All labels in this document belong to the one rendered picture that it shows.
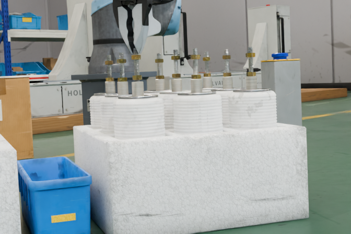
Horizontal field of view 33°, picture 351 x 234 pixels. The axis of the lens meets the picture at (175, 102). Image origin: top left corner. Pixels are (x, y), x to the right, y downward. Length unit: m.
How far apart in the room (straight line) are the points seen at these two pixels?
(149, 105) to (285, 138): 0.27
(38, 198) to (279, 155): 0.45
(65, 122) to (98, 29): 1.59
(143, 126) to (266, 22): 3.98
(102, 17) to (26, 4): 9.03
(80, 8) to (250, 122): 2.66
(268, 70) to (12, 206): 0.70
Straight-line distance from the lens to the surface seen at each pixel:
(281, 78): 1.42
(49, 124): 3.24
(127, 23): 1.13
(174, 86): 1.26
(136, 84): 1.11
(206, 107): 1.12
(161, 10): 1.72
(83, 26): 3.68
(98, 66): 1.73
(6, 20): 6.24
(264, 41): 4.97
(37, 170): 1.34
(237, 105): 1.17
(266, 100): 1.17
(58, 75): 3.56
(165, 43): 3.97
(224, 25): 7.85
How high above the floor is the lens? 0.30
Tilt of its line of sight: 3 degrees down
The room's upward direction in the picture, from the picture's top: 2 degrees counter-clockwise
